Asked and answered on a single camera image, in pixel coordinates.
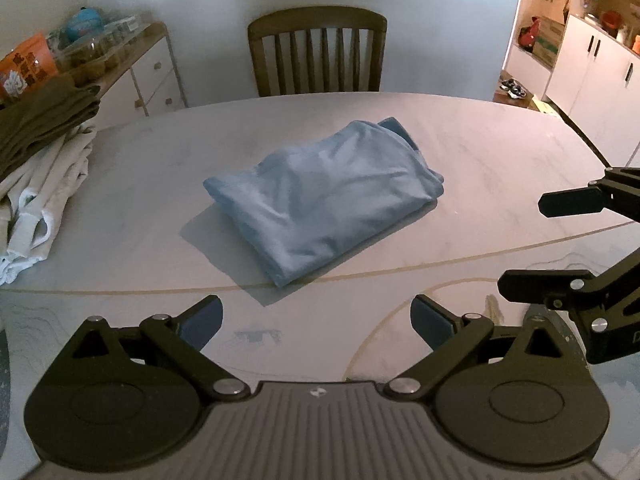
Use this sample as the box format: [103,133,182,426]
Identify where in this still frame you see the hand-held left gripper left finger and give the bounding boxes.
[71,295,251,403]

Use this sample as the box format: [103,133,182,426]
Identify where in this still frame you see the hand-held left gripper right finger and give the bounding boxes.
[382,295,571,403]

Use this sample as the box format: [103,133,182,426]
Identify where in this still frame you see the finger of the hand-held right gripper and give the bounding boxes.
[497,247,640,366]
[538,165,640,222]

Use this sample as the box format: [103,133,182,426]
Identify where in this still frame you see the light blue shirt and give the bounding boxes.
[202,116,446,288]

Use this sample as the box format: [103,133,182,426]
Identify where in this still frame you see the pair of shoes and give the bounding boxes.
[499,77,530,100]

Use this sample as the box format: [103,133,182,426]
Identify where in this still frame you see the white lower kitchen cabinet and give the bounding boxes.
[544,14,640,163]

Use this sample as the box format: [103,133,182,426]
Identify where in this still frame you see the cardboard box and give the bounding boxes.
[531,16,567,68]

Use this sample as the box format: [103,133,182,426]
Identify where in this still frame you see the red bag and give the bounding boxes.
[517,16,543,52]

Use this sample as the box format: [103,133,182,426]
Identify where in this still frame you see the white cloth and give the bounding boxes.
[0,124,98,286]

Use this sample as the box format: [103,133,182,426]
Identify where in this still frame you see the white wooden sideboard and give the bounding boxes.
[92,21,190,117]

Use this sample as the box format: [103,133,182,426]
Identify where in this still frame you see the brown cloth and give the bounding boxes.
[0,74,103,181]

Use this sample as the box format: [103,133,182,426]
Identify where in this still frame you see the clear plastic food boxes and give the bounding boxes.
[50,16,142,85]

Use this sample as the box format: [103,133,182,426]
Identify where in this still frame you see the wooden slat-back chair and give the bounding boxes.
[247,6,388,98]

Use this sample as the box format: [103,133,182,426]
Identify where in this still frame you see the orange snack bag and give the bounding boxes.
[0,32,60,105]

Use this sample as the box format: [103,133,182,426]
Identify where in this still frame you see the blue round container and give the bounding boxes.
[65,6,107,42]

